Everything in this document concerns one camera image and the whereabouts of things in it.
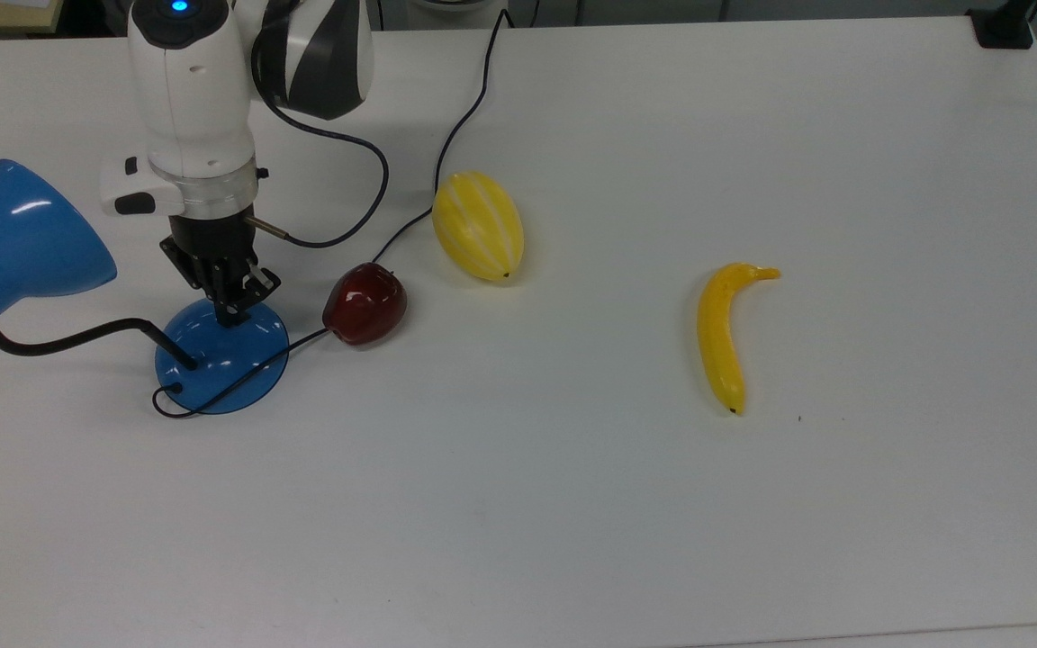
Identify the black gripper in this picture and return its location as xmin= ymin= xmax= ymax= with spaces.
xmin=158 ymin=212 xmax=283 ymax=328

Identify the blue gooseneck desk lamp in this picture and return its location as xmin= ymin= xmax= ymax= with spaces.
xmin=0 ymin=159 xmax=291 ymax=417

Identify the dark red toy apple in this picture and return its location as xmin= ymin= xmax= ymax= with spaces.
xmin=322 ymin=262 xmax=409 ymax=347

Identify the yellow striped toy melon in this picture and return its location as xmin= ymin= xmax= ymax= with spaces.
xmin=432 ymin=171 xmax=526 ymax=282

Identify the yellow toy banana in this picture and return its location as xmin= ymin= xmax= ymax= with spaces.
xmin=697 ymin=262 xmax=782 ymax=416

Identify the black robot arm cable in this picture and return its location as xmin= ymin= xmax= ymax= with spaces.
xmin=244 ymin=36 xmax=392 ymax=250

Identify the black lamp power cable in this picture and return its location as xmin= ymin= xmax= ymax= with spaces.
xmin=151 ymin=7 xmax=513 ymax=420

